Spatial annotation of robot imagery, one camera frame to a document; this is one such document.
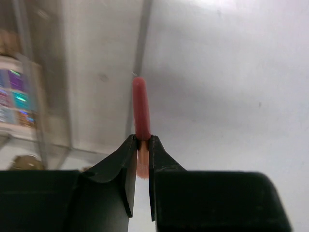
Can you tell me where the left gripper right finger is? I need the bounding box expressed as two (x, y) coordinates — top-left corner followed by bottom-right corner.
(149, 136), (292, 232)

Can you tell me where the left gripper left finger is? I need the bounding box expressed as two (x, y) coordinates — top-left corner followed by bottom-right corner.
(0, 135), (137, 232)

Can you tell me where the pink makeup brush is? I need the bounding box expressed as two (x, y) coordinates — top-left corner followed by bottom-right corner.
(132, 77), (151, 179)

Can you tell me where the colourful eyeshadow palette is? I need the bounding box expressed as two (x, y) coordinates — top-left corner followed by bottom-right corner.
(0, 56), (46, 140)

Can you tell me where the clear right organizer bin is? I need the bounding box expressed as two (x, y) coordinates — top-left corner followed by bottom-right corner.
(41, 0), (151, 169)

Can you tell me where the clear organizer bin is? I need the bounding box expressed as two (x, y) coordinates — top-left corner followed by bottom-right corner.
(41, 0), (151, 169)
(0, 0), (71, 170)

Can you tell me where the clear middle organizer bin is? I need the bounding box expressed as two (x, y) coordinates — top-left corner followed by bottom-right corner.
(0, 0), (71, 170)

